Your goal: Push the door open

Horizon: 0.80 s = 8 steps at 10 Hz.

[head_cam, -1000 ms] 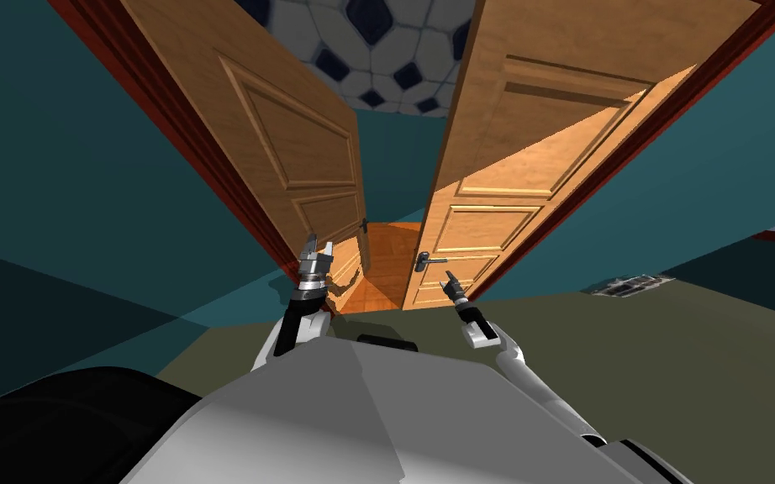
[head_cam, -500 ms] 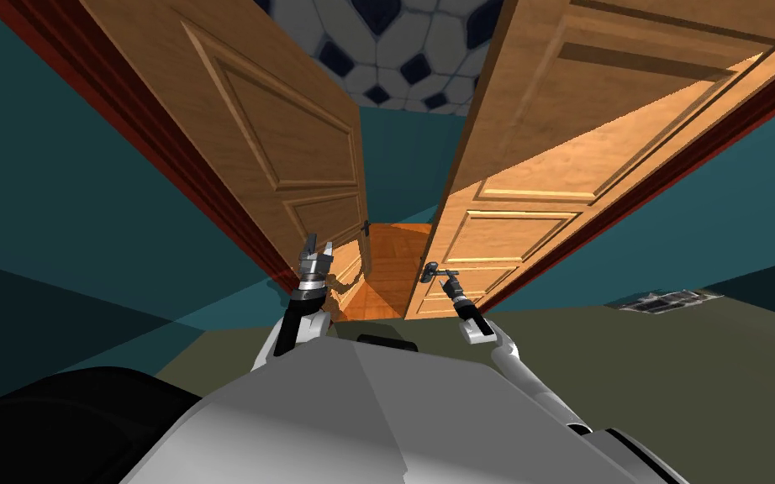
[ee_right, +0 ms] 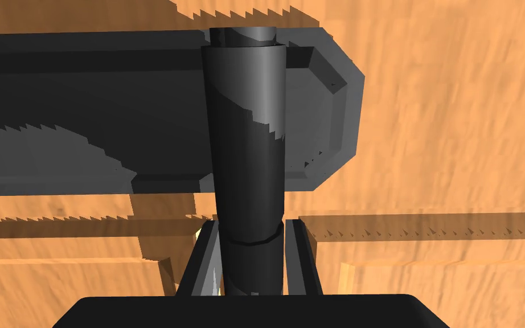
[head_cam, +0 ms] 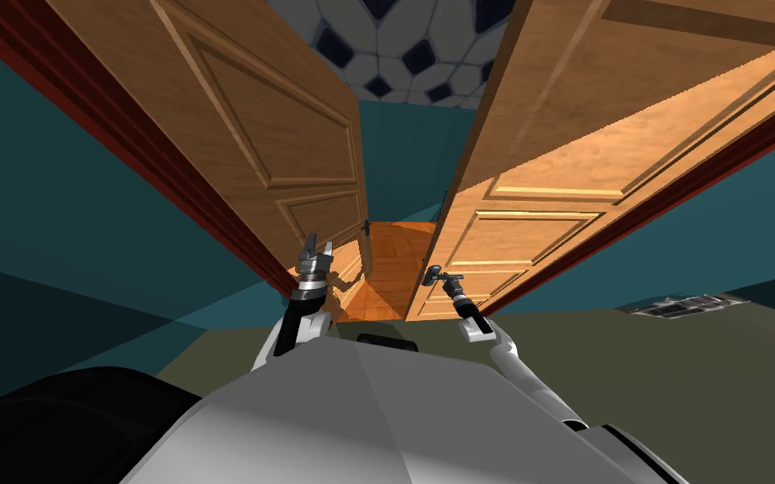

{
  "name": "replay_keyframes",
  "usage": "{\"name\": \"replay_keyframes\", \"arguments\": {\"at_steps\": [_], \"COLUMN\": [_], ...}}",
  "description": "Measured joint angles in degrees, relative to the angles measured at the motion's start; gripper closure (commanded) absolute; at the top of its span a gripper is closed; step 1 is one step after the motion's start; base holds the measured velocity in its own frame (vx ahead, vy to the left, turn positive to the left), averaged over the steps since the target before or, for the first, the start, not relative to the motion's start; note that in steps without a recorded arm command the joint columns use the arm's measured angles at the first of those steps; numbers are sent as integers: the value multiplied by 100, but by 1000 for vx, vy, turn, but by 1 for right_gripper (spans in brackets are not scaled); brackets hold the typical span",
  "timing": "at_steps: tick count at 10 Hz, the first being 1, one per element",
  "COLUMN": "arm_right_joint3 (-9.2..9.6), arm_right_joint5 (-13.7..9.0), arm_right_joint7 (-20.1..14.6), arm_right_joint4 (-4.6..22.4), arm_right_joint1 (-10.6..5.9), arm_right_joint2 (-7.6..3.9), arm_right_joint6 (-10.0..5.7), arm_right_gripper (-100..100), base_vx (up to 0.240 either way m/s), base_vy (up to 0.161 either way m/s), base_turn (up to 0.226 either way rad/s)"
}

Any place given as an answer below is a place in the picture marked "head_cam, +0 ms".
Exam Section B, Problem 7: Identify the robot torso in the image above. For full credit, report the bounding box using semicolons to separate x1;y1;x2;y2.
118;332;630;484

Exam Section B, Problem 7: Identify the grey flat rectangular object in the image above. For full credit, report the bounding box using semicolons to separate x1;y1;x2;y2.
619;292;746;319

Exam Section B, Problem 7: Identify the wooden panelled door leaf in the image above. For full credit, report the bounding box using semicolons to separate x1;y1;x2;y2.
44;0;374;298
403;0;775;324

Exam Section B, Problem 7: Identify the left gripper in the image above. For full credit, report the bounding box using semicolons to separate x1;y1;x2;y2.
296;233;335;278

